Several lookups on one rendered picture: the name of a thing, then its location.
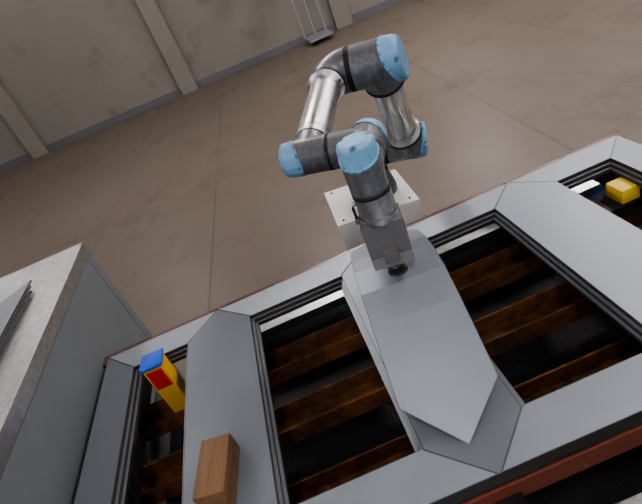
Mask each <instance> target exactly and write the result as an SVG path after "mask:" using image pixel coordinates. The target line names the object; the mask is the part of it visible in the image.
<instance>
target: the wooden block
mask: <svg viewBox="0 0 642 504"><path fill-rule="evenodd" d="M239 454H240V447H239V445H238V444H237V442H236V441H235V440H234V438H233V437H232V436H231V434H230V433H227V434H223V435H220V436H217V437H213V438H210V439H207V440H203V441H202V442H201V448H200V454H199V461H198V467H197V473H196V479H195V486H194V492H193V498H192V499H193V501H194V502H195V503H196V504H235V502H236V490H237V478H238V466H239Z"/></svg>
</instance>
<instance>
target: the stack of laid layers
mask: <svg viewBox="0 0 642 504"><path fill-rule="evenodd" d="M609 172H611V173H613V174H615V175H617V176H619V177H621V178H623V179H626V180H628V181H630V182H632V183H634V184H636V185H638V186H640V187H642V172H640V171H638V170H636V169H634V168H631V167H629V166H627V165H625V164H622V163H620V162H618V161H616V160H613V159H611V157H610V159H608V160H605V161H603V162H601V163H598V164H596V165H594V166H592V167H589V168H587V169H585V170H582V171H580V172H578V173H576V174H573V175H571V176H569V177H567V178H564V179H562V180H560V181H557V182H559V183H561V184H562V185H564V186H566V187H568V188H569V189H572V188H574V187H577V186H579V185H581V184H584V183H586V182H588V181H590V180H593V179H595V178H597V177H600V176H602V175H604V174H606V173H609ZM492 223H496V224H497V225H498V226H499V227H501V228H502V229H503V230H504V231H505V232H507V233H508V234H509V235H510V236H511V237H513V238H514V239H515V240H516V241H517V242H519V243H520V244H521V245H522V246H523V247H525V248H526V249H527V250H528V251H529V252H531V253H532V254H533V255H534V256H535V257H537V258H538V259H539V260H540V261H541V262H543V263H544V264H545V265H546V266H547V267H549V268H550V269H551V270H552V271H553V272H555V273H556V274H557V275H558V276H559V277H561V278H562V279H563V280H564V281H565V282H567V283H568V284H569V285H570V286H571V287H573V288H574V289H575V290H576V291H577V292H579V293H580V294H581V295H582V296H583V297H585V298H586V299H587V300H588V301H589V302H591V303H592V304H593V305H594V306H595V307H596V308H598V309H599V310H600V311H601V312H602V313H604V314H605V315H606V316H607V317H608V318H610V319H611V320H612V321H613V322H614V323H616V324H617V325H618V326H619V327H620V328H622V329H623V330H624V331H625V332H626V333H628V334H629V335H630V336H631V337H632V338H634V339H635V340H636V341H637V342H638V343H640V344H641V345H642V324H641V323H639V322H638V321H637V320H635V319H634V318H633V317H632V316H630V315H629V314H628V313H627V312H625V311H624V310H623V309H621V308H620V307H619V306H618V305H616V304H615V303H614V302H613V301H611V300H610V299H609V298H608V297H606V296H605V295H604V294H602V293H601V292H600V291H599V290H597V289H596V288H595V287H594V286H592V285H591V284H590V283H588V282H587V281H586V280H585V279H583V278H582V277H581V276H580V275H578V274H577V273H576V272H575V271H573V270H572V269H571V268H569V267H568V266H567V265H566V264H564V263H563V262H562V261H561V260H559V259H558V258H557V257H555V256H554V255H553V254H552V253H550V252H549V251H548V250H547V249H545V248H544V247H543V246H542V245H540V244H539V243H538V242H536V241H535V240H534V239H533V238H531V237H530V236H529V235H528V234H526V233H525V232H524V231H522V230H521V229H520V228H519V227H517V226H516V225H515V224H514V223H512V222H511V221H510V220H508V219H507V218H506V217H505V216H503V215H502V214H501V213H500V212H498V211H497V210H496V209H495V208H494V210H491V211H489V212H487V213H484V214H482V215H480V216H478V217H475V218H473V219H471V220H468V221H466V222H464V223H462V224H459V225H457V226H455V227H453V228H450V229H448V230H446V231H443V232H441V233H439V234H437V235H434V236H432V237H430V238H427V239H428V240H429V241H430V242H431V243H432V245H433V246H434V248H438V247H440V246H442V245H445V244H447V243H449V242H451V241H454V240H456V239H458V238H460V237H463V236H465V235H467V234H470V233H472V232H474V231H476V230H479V229H481V228H483V227H486V226H488V225H490V224H492ZM340 290H342V292H343V294H344V296H345V298H346V301H347V303H348V305H349V307H350V309H351V312H352V314H353V316H354V318H355V320H356V323H357V325H358V327H359V329H360V331H361V334H362V336H363V338H364V340H365V342H366V345H367V347H368V349H369V351H370V353H371V356H372V358H373V360H374V362H375V364H376V367H377V369H378V371H379V373H380V375H381V378H382V380H383V382H384V384H385V386H386V389H387V391H388V393H389V395H390V397H391V400H392V402H393V404H394V406H395V408H396V411H397V413H398V415H399V417H400V419H401V422H402V424H403V426H404V428H405V430H406V433H407V435H408V437H409V439H410V441H411V444H412V446H413V448H414V450H415V452H417V451H419V450H421V449H422V450H425V451H428V452H431V453H435V454H438V455H441V456H444V457H447V458H450V459H453V460H456V461H460V462H463V463H466V464H469V465H472V466H475V467H478V468H481V469H484V470H488V471H491V472H494V473H497V475H495V476H493V477H491V478H488V479H486V480H484V481H482V482H479V483H477V484H475V485H472V486H470V487H468V488H466V489H463V490H461V491H459V492H456V493H454V494H452V495H450V496H447V497H445V498H443V499H441V500H438V501H436V502H434V503H431V504H459V503H461V502H463V501H465V500H468V499H470V498H472V497H474V496H477V495H479V494H481V493H484V492H486V491H488V490H490V489H493V488H495V487H497V486H499V485H502V484H504V483H506V482H509V481H511V480H513V479H515V478H518V477H520V476H522V475H525V474H527V473H529V472H531V471H534V470H536V469H538V468H540V467H543V466H545V465H547V464H550V463H552V462H554V461H556V460H559V459H561V458H563V457H565V456H568V455H570V454H572V453H575V452H577V451H579V450H581V449H584V448H586V447H588V446H591V445H593V444H595V443H597V442H600V441H602V440H604V439H606V438H609V437H611V436H613V435H616V434H618V433H620V432H622V431H625V430H627V429H629V428H631V427H634V426H636V425H638V424H641V423H642V411H641V412H639V413H636V414H634V415H632V416H629V417H627V418H625V419H623V420H620V421H618V422H616V423H613V424H611V425H609V426H607V427H604V428H602V429H600V430H598V431H595V432H593V433H591V434H588V435H586V436H584V437H582V438H579V439H577V440H575V441H573V442H570V443H568V444H566V445H563V446H561V447H559V448H557V449H554V450H552V451H550V452H547V453H545V454H543V455H541V456H538V457H536V458H534V459H532V460H529V461H527V462H525V463H522V464H520V465H518V466H516V467H513V468H511V469H509V470H507V471H504V472H502V470H503V467H504V463H505V460H506V457H507V454H508V450H509V447H510V444H511V441H512V438H513V434H514V431H515V428H516V425H517V421H518V418H519V415H520V412H521V409H522V405H524V404H525V403H524V401H523V400H522V399H521V397H520V396H519V395H518V393H517V392H516V391H515V389H514V388H513V387H512V386H511V384H510V383H509V382H508V380H507V379H506V378H505V376H504V375H503V374H502V372H501V371H500V370H499V368H498V367H497V366H496V365H495V363H494V362H493V361H492V359H491V358H490V359H491V361H492V363H493V365H494V368H495V370H496V372H497V374H498V378H497V380H496V382H495V385H494V387H493V390H492V392H491V395H490V397H489V399H488V402H487V404H486V407H485V409H484V411H483V414H482V416H481V419H480V421H479V423H478V426H477V428H476V431H475V433H474V435H473V438H472V440H471V443H469V444H467V443H465V442H463V441H461V440H459V439H457V438H455V437H453V436H451V435H449V434H447V433H445V432H443V431H441V430H439V429H437V428H435V427H434V426H432V425H430V424H428V423H426V422H424V421H422V420H420V419H418V418H416V417H414V416H412V415H410V414H408V413H406V412H404V411H402V410H400V409H399V406H398V403H397V400H396V398H395V395H394V392H393V389H392V386H391V383H390V380H389V377H388V374H387V371H386V368H385V365H384V362H383V359H382V356H381V353H380V351H379V348H378V345H377V342H376V339H375V336H374V333H373V330H372V327H371V324H370V321H369V318H368V315H367V312H366V309H365V306H364V303H363V300H362V297H361V293H360V290H359V287H358V283H357V280H356V277H355V273H354V269H353V265H352V261H351V263H350V264H349V266H348V267H347V268H346V270H345V271H344V272H343V274H342V275H341V277H339V278H336V279H334V280H332V281H329V282H327V283H325V284H323V285H320V286H318V287H316V288H313V289H311V290H309V291H307V292H304V293H302V294H300V295H297V296H295V297H293V298H291V299H288V300H286V301H284V302H282V303H279V304H277V305H275V306H272V307H270V308H268V309H266V310H263V311H261V312H259V313H256V314H254V315H252V316H250V320H251V327H252V333H253V340H254V347H255V354H256V360H257V367H258V374H259V380H260V387H261V394H262V400H263V407H264V414H265V421H266V427H267V434H268V441H269V447H270V454H271V461H272V467H273V474H274V481H275V487H276V494H277V501H278V504H291V501H290V495H289V489H288V484H287V478H286V472H285V466H284V461H283V455H282V449H281V443H280V438H279V432H278V426H277V420H276V415H275V409H274V403H273V397H272V392H271V386H270V380H269V374H268V369H267V363H266V357H265V351H264V346H263V340H262V334H261V328H260V325H262V324H264V323H267V322H269V321H271V320H274V319H276V318H278V317H280V316H283V315H285V314H287V313H289V312H292V311H294V310H296V309H299V308H301V307H303V306H305V305H308V304H310V303H312V302H315V301H317V300H319V299H321V298H324V297H326V296H328V295H331V294H333V293H335V292H337V291H340ZM187 347H188V343H187V344H186V345H183V346H181V347H179V348H177V349H174V350H172V351H170V352H167V353H165V356H166V357H167V358H168V360H169V361H170V362H171V364H173V363H175V362H178V361H180V360H182V359H185V358H186V379H187ZM139 368H140V365H138V366H136V367H134V371H133V377H132V383H131V389H130V395H129V401H128V407H127V413H126V419H125V425H124V432H123V438H122V444H121V450H120V456H119V462H118V468H117V474H116V480H115V486H114V492H113V498H112V504H127V501H128V494H129V487H130V479H131V472H132V465H133V457H134V450H135V443H136V435H137V428H138V421H139V413H140V406H141V398H142V391H143V384H144V376H145V375H144V373H143V374H139Z"/></svg>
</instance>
